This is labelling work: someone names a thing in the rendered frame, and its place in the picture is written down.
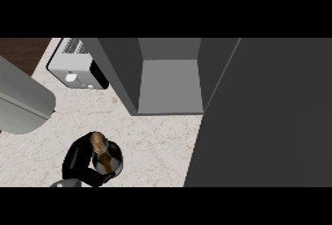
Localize white toaster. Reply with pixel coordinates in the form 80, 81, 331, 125
46, 37, 112, 91

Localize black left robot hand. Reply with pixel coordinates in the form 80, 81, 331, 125
61, 131, 118, 188

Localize pale grey rounded appliance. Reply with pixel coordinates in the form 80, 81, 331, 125
0, 54, 58, 135

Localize dark grey cabinet door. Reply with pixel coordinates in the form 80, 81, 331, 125
183, 37, 332, 188

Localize grey open cabinet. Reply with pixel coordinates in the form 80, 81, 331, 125
83, 37, 241, 117

